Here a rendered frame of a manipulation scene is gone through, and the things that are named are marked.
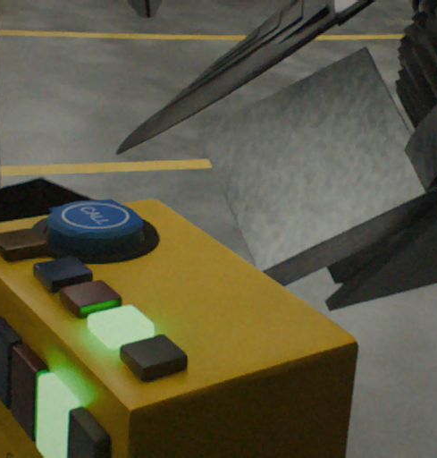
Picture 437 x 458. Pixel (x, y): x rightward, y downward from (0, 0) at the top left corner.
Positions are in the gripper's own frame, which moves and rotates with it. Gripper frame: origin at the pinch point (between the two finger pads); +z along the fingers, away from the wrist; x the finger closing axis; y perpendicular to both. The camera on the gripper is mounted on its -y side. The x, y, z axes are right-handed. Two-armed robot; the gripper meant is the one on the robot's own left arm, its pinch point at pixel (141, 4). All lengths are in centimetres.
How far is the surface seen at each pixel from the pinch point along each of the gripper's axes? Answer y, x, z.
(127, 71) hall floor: -354, 182, 3
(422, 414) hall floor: -79, 103, 88
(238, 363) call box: 56, -29, 17
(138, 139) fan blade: 6.3, -5.5, 11.8
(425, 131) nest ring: 32.3, 3.9, 12.3
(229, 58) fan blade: 6.5, 4.7, 5.5
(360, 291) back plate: 17.1, 9.3, 27.1
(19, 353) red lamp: 49, -34, 16
